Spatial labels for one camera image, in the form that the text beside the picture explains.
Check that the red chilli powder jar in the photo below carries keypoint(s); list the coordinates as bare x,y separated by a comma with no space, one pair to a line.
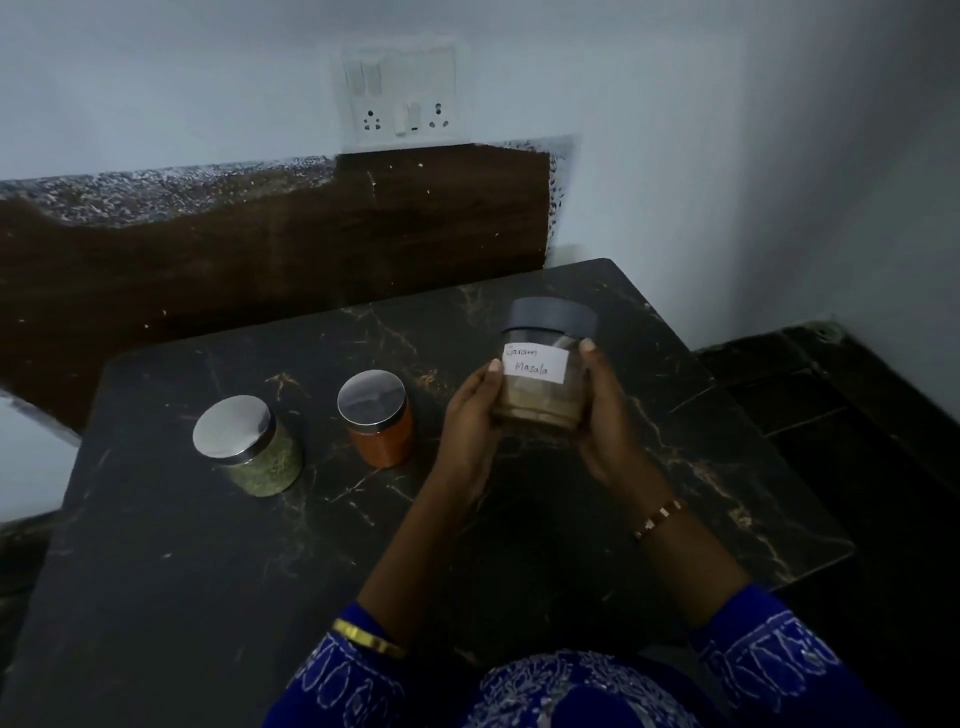
371,401

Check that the white wall socket plate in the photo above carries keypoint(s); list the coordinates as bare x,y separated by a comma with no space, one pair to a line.
401,90

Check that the person's left hand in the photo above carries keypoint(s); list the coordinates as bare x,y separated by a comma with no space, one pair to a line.
469,442

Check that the person's left forearm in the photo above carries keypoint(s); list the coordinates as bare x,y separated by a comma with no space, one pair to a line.
420,570

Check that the person's right hand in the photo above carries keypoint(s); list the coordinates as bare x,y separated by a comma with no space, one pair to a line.
611,442

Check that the person's right forearm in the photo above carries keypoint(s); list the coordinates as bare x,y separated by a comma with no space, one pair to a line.
690,570

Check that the gold bangle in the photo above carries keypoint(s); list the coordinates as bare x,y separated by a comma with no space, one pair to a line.
367,637

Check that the garam masala jar grey lid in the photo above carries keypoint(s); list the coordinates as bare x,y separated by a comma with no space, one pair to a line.
551,315

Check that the green fennel jar silver lid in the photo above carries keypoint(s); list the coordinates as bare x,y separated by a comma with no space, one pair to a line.
232,427

